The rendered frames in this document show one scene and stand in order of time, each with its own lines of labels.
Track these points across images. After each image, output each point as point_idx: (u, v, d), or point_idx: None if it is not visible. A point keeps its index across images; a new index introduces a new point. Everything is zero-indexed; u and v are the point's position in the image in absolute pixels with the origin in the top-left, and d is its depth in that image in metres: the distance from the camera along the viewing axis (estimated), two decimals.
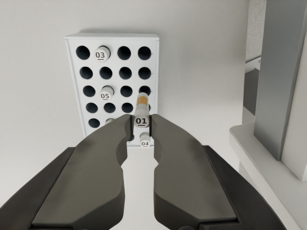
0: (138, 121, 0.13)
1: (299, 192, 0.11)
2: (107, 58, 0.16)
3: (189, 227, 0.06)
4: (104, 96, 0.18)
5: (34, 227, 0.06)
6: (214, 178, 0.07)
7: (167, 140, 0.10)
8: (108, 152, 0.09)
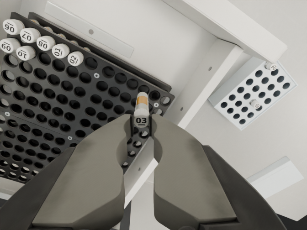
0: (56, 54, 0.17)
1: (251, 53, 0.19)
2: (149, 122, 0.14)
3: (189, 227, 0.06)
4: (257, 106, 0.33)
5: (34, 227, 0.06)
6: (214, 178, 0.07)
7: (167, 140, 0.10)
8: (108, 152, 0.09)
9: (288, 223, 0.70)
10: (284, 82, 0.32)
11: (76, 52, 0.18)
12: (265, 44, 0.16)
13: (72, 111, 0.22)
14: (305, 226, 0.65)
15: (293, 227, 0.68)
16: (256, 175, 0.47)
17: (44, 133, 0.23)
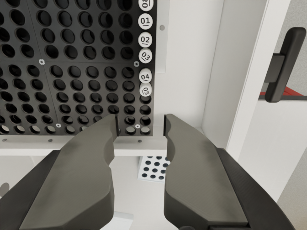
0: (142, 21, 0.15)
1: None
2: (148, 62, 0.17)
3: (189, 227, 0.06)
4: (145, 91, 0.19)
5: None
6: (226, 181, 0.07)
7: (181, 140, 0.10)
8: (94, 152, 0.09)
9: None
10: None
11: (151, 39, 0.17)
12: None
13: (80, 53, 0.18)
14: None
15: None
16: None
17: (23, 28, 0.17)
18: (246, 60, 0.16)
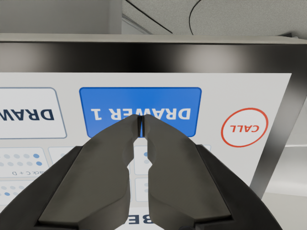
0: None
1: None
2: None
3: (189, 227, 0.06)
4: None
5: (41, 224, 0.06)
6: (208, 176, 0.08)
7: (161, 140, 0.10)
8: (114, 152, 0.09)
9: None
10: None
11: None
12: None
13: None
14: None
15: None
16: None
17: None
18: None
